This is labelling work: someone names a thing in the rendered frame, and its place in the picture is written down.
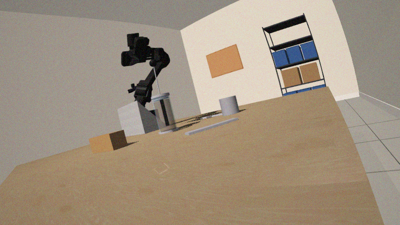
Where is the tan box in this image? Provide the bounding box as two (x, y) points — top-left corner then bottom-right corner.
(89, 130), (127, 153)

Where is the glass french press with black plunger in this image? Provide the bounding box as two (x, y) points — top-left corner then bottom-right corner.
(149, 59), (179, 135)

